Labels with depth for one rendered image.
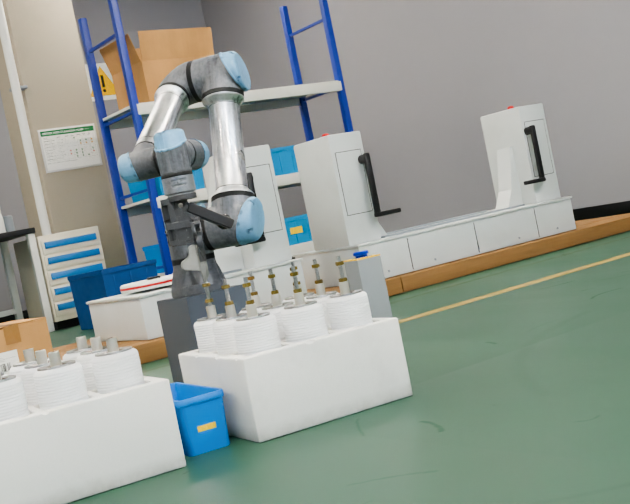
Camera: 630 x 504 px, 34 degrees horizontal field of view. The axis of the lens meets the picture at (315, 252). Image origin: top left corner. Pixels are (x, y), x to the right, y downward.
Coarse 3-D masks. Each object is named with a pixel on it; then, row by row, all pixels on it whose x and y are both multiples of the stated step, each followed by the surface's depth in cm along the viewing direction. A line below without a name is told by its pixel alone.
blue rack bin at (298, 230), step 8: (296, 216) 781; (304, 216) 785; (288, 224) 777; (296, 224) 781; (304, 224) 785; (288, 232) 777; (296, 232) 781; (304, 232) 785; (288, 240) 777; (296, 240) 781; (304, 240) 785; (312, 240) 789
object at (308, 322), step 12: (288, 312) 225; (300, 312) 224; (312, 312) 224; (288, 324) 225; (300, 324) 224; (312, 324) 224; (324, 324) 227; (288, 336) 226; (300, 336) 224; (312, 336) 224
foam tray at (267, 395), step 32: (384, 320) 230; (192, 352) 245; (288, 352) 218; (320, 352) 221; (352, 352) 225; (384, 352) 229; (224, 384) 224; (256, 384) 214; (288, 384) 218; (320, 384) 221; (352, 384) 225; (384, 384) 228; (256, 416) 214; (288, 416) 217; (320, 416) 221
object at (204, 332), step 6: (198, 324) 241; (204, 324) 240; (210, 324) 239; (198, 330) 241; (204, 330) 240; (210, 330) 240; (198, 336) 241; (204, 336) 240; (210, 336) 239; (198, 342) 242; (204, 342) 240; (210, 342) 240; (204, 348) 241; (210, 348) 240; (216, 348) 239
